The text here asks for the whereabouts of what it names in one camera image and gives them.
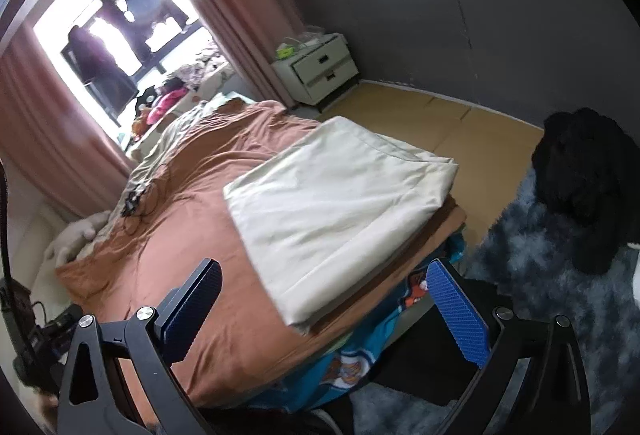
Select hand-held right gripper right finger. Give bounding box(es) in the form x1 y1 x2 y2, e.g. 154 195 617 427
427 258 591 435

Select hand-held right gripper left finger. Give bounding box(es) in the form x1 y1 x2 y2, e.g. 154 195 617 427
56 258 223 435

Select cream jacket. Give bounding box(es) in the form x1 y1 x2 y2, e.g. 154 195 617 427
222 116 460 335

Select pile of toys and clothes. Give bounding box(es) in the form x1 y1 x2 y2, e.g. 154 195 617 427
125 72 241 156

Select dark cloth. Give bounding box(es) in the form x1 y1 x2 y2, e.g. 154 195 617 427
372 275 501 408

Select orange-brown blanket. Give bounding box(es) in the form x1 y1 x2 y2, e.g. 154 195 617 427
54 101 468 411

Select cream padded headboard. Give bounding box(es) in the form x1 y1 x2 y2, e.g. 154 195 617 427
0 200 68 296

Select grey shaggy rug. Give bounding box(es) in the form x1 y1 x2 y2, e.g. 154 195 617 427
350 165 640 435

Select beige pillow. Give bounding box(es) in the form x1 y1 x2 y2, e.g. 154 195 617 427
44 210 113 266

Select teal printed bed sheet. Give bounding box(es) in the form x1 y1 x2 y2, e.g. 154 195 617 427
245 235 468 416

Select light grey bed sheet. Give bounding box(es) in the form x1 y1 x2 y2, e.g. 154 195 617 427
127 102 251 196

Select brown cardboard floor mat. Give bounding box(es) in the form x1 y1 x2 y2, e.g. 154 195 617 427
320 82 546 246

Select black fluffy garment pile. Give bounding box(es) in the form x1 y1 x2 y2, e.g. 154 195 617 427
531 107 640 275

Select orange plush toy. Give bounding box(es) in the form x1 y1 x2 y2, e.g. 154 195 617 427
132 107 151 138

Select pink curtain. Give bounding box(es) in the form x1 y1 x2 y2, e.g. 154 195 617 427
132 0 306 108
0 22 133 221

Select pink cushion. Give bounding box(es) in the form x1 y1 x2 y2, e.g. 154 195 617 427
147 90 183 123

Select dark hanging coat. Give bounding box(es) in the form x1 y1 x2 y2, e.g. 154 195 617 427
67 22 138 116

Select white nightstand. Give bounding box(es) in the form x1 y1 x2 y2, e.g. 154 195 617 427
271 34 360 106

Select green items on nightstand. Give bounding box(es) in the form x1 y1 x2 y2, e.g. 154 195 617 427
277 32 326 58

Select black cable on bed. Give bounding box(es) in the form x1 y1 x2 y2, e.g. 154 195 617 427
120 177 176 236

